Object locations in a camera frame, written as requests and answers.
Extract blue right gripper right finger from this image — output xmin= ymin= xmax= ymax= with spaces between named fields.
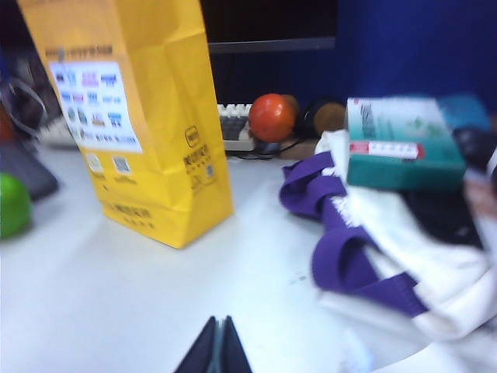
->
xmin=222 ymin=315 xmax=254 ymax=373

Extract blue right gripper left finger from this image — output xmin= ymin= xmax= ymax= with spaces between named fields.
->
xmin=173 ymin=315 xmax=223 ymax=373

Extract green apple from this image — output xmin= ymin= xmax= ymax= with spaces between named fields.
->
xmin=0 ymin=172 xmax=33 ymax=239

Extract yellow printed paper bag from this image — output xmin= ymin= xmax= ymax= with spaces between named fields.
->
xmin=17 ymin=0 xmax=235 ymax=249

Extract black computer mouse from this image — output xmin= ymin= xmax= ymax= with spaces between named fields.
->
xmin=252 ymin=139 xmax=283 ymax=155

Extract grey and white keyboard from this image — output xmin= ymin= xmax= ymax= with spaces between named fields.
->
xmin=38 ymin=103 xmax=258 ymax=155

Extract orange round fruit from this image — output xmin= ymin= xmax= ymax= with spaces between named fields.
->
xmin=248 ymin=92 xmax=298 ymax=143

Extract black notebook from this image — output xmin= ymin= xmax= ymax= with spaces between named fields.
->
xmin=403 ymin=186 xmax=485 ymax=249

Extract brown kiwi fruit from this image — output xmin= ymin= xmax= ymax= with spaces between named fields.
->
xmin=313 ymin=101 xmax=347 ymax=135

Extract green and white box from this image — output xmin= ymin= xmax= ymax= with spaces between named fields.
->
xmin=345 ymin=96 xmax=467 ymax=192

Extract black computer monitor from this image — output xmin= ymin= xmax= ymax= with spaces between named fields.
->
xmin=200 ymin=0 xmax=338 ymax=54

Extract blue office partition panel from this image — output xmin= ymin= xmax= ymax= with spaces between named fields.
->
xmin=335 ymin=0 xmax=497 ymax=103

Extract white tote bag purple straps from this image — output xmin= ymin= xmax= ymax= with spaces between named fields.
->
xmin=279 ymin=130 xmax=497 ymax=343

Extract white cable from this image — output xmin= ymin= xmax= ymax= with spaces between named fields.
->
xmin=0 ymin=75 xmax=50 ymax=135

